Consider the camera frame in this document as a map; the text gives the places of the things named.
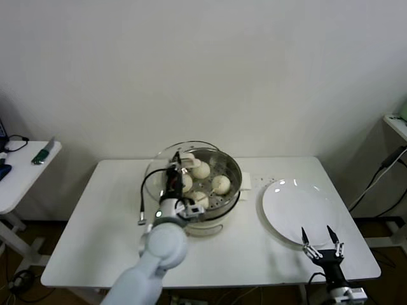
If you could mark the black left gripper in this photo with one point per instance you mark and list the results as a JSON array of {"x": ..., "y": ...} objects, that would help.
[{"x": 174, "y": 185}]

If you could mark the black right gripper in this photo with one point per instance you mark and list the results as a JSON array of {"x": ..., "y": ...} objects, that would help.
[{"x": 332, "y": 267}]

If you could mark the round glass pot lid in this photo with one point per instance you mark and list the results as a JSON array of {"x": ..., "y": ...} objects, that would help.
[{"x": 190, "y": 160}]

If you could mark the white steamed baozi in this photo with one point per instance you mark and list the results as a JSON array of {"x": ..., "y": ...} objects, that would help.
[
  {"x": 200, "y": 200},
  {"x": 188, "y": 182},
  {"x": 203, "y": 171},
  {"x": 221, "y": 185}
]

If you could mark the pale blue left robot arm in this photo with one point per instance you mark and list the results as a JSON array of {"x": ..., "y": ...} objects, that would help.
[{"x": 165, "y": 248}]

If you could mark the stainless steel steamer basket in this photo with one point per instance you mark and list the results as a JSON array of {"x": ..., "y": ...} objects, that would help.
[{"x": 233, "y": 171}]

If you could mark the white round plate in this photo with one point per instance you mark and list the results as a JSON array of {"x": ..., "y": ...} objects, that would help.
[{"x": 299, "y": 209}]

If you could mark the cream electric cooking pot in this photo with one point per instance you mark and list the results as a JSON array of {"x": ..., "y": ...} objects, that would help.
[{"x": 216, "y": 225}]

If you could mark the white shelf board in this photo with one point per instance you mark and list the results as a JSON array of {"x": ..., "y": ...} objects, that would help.
[{"x": 397, "y": 125}]

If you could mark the white side table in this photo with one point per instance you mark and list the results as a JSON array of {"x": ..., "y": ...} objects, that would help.
[{"x": 22, "y": 178}]

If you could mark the blue plastic object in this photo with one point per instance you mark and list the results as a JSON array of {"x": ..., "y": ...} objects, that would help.
[{"x": 4, "y": 171}]

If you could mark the blue computer screen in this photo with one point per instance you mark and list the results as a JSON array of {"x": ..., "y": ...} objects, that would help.
[{"x": 2, "y": 127}]

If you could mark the grey floor power adapter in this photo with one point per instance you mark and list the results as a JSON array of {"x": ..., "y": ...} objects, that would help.
[{"x": 20, "y": 279}]

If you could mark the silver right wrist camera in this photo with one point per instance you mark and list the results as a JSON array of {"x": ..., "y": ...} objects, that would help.
[{"x": 357, "y": 294}]

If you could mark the white stand base frame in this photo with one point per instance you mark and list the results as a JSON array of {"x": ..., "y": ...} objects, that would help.
[{"x": 397, "y": 235}]

